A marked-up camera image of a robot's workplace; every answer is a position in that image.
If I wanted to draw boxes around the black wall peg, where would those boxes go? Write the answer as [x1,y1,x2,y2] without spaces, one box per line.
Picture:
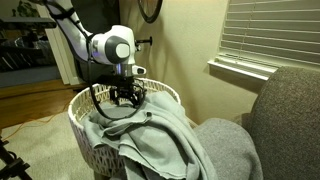
[135,36,153,46]

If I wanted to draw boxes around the orange extension cord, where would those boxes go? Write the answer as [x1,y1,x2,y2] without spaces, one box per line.
[2,106,69,141]

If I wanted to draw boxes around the black tripod stand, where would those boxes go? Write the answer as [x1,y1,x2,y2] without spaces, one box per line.
[0,139,32,180]

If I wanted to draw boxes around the white window blinds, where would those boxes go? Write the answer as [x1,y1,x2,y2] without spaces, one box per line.
[218,0,320,70]

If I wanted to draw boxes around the bicycle wheel on wall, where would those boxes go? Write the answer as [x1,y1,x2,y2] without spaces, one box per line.
[137,0,163,24]

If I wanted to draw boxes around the grey fabric couch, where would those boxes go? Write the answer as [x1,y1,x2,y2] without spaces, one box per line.
[195,67,320,180]

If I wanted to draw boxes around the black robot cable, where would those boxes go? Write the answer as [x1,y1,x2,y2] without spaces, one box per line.
[44,0,148,121]

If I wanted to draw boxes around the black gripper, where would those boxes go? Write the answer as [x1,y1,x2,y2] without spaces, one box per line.
[109,76,146,108]

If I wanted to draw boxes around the white woven basket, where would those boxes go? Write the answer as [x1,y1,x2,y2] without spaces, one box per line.
[67,78,198,178]

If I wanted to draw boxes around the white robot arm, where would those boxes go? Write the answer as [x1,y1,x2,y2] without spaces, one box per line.
[44,0,146,107]

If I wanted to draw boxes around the green blanket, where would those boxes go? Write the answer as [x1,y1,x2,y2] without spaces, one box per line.
[82,91,218,180]

